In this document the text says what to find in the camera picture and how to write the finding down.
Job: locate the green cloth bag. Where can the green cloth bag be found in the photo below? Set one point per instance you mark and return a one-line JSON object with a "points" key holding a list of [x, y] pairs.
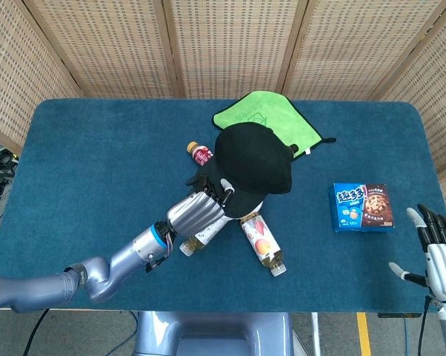
{"points": [[252, 107]]}

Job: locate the tea bottle green apple label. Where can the tea bottle green apple label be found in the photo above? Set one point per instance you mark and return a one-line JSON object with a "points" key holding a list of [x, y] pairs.
{"points": [[193, 244]]}

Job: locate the grey-blue robot torso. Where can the grey-blue robot torso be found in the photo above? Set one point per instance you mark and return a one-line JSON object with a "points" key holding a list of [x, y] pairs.
{"points": [[215, 333]]}

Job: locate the tea bottle peach label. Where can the tea bottle peach label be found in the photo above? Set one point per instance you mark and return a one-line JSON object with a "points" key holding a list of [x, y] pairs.
{"points": [[262, 244]]}

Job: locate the dark bottle green label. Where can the dark bottle green label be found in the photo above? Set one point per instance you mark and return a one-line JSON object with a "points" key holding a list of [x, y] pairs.
{"points": [[291, 150]]}

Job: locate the yellow floor tape strip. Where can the yellow floor tape strip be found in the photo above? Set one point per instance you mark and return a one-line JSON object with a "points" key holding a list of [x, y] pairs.
{"points": [[363, 333]]}

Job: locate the blue carpet table cover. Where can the blue carpet table cover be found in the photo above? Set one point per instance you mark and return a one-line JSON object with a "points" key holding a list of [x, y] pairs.
{"points": [[97, 167]]}

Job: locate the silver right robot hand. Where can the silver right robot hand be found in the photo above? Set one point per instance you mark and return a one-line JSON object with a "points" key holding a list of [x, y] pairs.
{"points": [[441, 259]]}

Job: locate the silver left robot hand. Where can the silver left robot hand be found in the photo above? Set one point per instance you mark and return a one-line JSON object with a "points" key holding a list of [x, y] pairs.
{"points": [[197, 215]]}

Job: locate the black baseball cap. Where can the black baseball cap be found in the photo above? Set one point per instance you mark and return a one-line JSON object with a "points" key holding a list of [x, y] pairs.
{"points": [[252, 159]]}

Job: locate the blue cookie box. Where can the blue cookie box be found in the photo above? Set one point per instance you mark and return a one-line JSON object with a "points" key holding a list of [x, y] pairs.
{"points": [[360, 207]]}

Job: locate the woven rattan folding screen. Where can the woven rattan folding screen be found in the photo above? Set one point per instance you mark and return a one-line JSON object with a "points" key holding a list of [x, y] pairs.
{"points": [[226, 44]]}

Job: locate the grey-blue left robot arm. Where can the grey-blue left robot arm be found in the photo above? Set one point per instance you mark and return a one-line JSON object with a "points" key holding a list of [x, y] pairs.
{"points": [[134, 252]]}

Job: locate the red label drink bottle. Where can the red label drink bottle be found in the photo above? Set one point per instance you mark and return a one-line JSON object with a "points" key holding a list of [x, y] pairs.
{"points": [[200, 154]]}

